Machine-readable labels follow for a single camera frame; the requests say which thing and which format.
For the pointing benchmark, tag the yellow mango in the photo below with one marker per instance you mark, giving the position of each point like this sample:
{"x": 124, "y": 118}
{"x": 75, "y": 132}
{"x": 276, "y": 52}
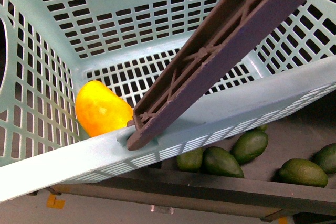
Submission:
{"x": 99, "y": 110}

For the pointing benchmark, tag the light blue plastic basket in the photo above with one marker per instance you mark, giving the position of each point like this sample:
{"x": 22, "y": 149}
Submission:
{"x": 54, "y": 47}

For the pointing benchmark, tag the brown basket handle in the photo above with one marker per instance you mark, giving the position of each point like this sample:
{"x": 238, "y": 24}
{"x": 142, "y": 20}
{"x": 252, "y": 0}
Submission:
{"x": 229, "y": 32}

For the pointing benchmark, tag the green avocado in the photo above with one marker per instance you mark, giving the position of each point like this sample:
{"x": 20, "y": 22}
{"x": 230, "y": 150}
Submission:
{"x": 190, "y": 161}
{"x": 250, "y": 145}
{"x": 217, "y": 161}
{"x": 303, "y": 172}

